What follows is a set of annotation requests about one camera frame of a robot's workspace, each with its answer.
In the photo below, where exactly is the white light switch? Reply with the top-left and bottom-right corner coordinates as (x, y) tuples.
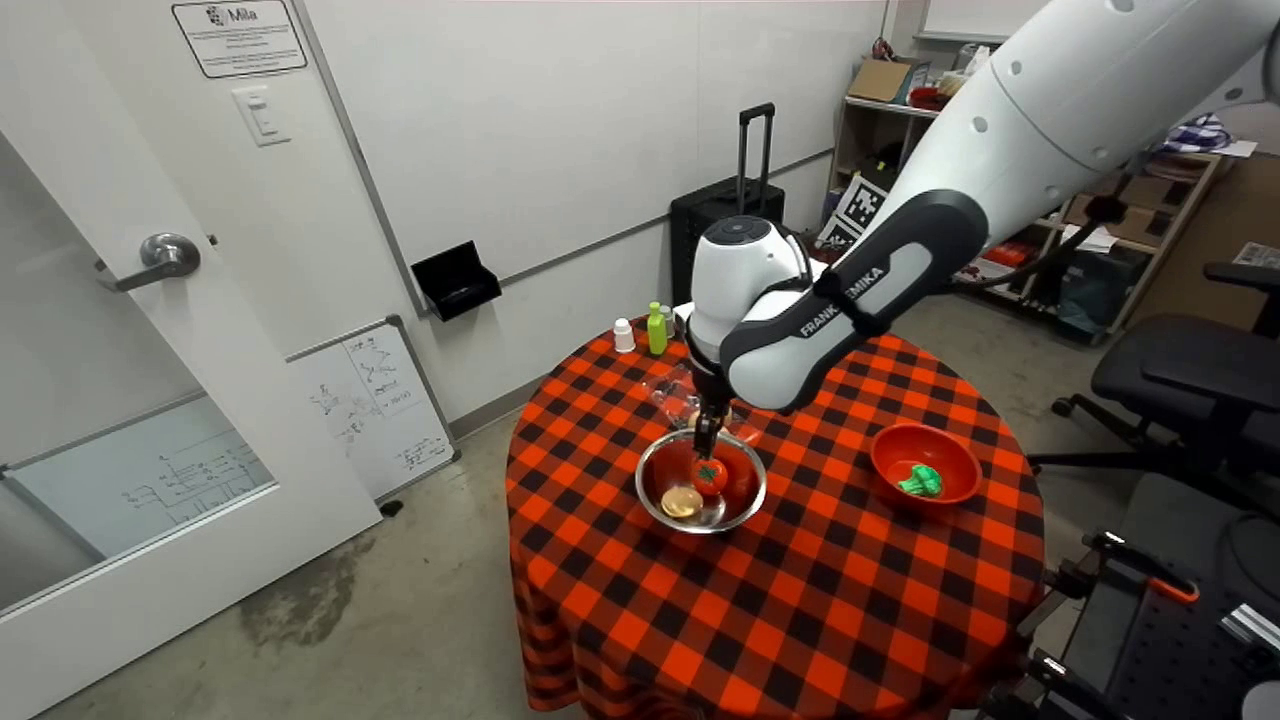
(231, 84), (295, 152)

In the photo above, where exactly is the silver metal bowl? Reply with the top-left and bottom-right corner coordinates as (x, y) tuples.
(631, 424), (777, 542)

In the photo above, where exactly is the beige egg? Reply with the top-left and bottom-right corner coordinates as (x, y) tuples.
(657, 485), (709, 523)

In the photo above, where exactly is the black office chair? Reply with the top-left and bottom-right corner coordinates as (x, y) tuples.
(1032, 257), (1280, 530)

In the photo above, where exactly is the red bowl with green ball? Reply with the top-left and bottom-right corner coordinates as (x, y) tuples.
(868, 421), (989, 508)

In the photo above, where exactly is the small leaning whiteboard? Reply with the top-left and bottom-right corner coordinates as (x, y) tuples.
(286, 318), (462, 506)

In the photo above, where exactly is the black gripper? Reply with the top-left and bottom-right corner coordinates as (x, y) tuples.
(686, 357), (736, 463)

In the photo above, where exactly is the black wall box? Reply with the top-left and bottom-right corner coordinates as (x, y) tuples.
(410, 238), (509, 324)

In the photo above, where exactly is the black white marker board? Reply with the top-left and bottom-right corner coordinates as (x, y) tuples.
(811, 169), (894, 260)

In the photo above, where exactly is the orange black plaid tablecloth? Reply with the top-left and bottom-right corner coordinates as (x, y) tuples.
(502, 324), (1052, 720)

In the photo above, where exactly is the black orange clamp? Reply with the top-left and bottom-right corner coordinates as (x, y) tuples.
(1086, 530), (1206, 611)

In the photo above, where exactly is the silver door handle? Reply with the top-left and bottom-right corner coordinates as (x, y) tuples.
(96, 228), (210, 298)

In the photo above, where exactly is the wooden storage shelf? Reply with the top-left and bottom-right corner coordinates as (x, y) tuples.
(837, 90), (1228, 342)

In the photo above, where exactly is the green plastic bottle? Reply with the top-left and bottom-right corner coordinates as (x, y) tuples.
(645, 300), (676, 360)

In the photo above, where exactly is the black rolling suitcase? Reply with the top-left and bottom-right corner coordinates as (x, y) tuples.
(664, 102), (793, 307)

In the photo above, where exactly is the green spiky ball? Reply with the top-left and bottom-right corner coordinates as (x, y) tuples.
(896, 460), (949, 506)

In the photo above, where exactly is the white door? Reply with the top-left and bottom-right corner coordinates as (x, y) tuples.
(0, 0), (387, 720)

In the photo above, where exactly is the white door sign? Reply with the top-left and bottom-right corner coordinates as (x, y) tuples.
(169, 0), (313, 84)

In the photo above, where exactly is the brown cardboard box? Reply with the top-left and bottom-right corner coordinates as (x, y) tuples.
(843, 56), (920, 108)

